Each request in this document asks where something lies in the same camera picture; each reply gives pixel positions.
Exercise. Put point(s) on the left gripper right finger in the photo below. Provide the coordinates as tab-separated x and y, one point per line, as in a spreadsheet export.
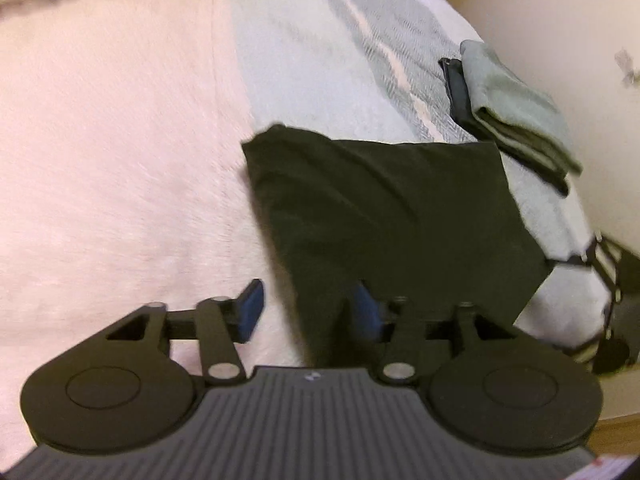
366	315

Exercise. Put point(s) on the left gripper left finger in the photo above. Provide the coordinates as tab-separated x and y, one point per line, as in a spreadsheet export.
248	309

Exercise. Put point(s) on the black pants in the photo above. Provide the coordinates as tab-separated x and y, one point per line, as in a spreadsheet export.
435	223

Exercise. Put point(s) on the folded dark garment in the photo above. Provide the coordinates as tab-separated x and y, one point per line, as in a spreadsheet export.
470	120

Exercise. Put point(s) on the folded grey shirt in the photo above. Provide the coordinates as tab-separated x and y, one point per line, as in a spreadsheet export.
522	110

